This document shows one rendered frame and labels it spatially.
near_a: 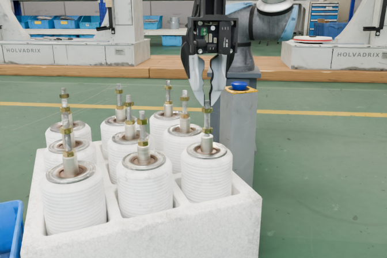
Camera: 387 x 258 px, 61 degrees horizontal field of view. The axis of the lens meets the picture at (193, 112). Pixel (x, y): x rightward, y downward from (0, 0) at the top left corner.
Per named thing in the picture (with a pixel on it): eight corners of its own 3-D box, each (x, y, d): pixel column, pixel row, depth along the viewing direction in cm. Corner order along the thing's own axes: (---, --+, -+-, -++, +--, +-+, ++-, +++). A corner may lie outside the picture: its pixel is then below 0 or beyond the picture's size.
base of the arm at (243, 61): (214, 65, 129) (214, 39, 126) (253, 65, 127) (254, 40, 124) (212, 71, 114) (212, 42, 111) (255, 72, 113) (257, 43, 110)
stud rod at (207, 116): (205, 139, 61) (205, 99, 58) (210, 140, 60) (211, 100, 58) (203, 140, 60) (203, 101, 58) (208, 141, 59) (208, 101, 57)
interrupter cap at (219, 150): (231, 159, 58) (231, 155, 57) (189, 162, 57) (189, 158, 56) (222, 143, 65) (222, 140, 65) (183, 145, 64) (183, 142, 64)
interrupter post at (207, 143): (214, 154, 60) (215, 137, 59) (201, 155, 59) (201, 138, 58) (211, 149, 62) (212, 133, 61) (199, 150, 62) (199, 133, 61)
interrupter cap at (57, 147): (79, 156, 59) (78, 152, 59) (40, 154, 60) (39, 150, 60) (96, 141, 66) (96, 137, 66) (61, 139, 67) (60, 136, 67)
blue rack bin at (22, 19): (22, 27, 595) (20, 15, 589) (41, 27, 591) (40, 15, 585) (4, 29, 548) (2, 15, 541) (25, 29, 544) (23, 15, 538)
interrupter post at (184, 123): (181, 129, 73) (181, 115, 72) (192, 131, 72) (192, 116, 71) (177, 133, 70) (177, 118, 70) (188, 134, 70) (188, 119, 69)
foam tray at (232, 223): (46, 212, 85) (36, 148, 80) (187, 185, 98) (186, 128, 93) (37, 351, 50) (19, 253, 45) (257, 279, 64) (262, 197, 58)
